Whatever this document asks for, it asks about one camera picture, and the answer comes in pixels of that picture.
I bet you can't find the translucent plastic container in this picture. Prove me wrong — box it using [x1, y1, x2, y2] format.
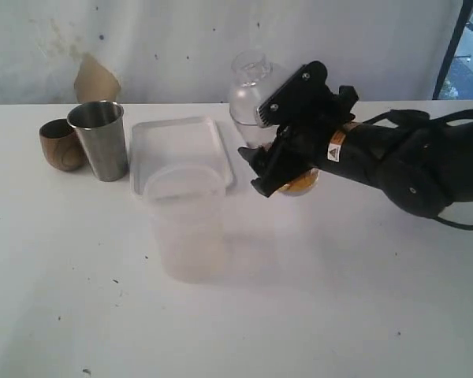
[142, 165, 228, 283]

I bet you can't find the brown wooden cup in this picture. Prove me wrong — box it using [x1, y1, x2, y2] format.
[39, 118, 86, 172]

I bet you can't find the white rectangular tray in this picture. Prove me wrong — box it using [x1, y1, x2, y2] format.
[129, 116, 235, 197]

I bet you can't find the clear measuring beaker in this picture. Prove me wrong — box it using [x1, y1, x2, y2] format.
[236, 124, 315, 198]

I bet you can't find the stainless steel cup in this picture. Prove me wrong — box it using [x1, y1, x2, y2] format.
[67, 101, 128, 182]

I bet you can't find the clear plastic dome lid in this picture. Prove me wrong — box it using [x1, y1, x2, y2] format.
[228, 50, 289, 126]

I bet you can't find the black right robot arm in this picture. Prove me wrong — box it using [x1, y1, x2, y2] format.
[239, 86, 473, 219]

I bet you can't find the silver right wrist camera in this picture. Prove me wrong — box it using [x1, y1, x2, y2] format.
[255, 61, 331, 128]

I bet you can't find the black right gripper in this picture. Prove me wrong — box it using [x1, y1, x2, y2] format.
[238, 85, 359, 198]

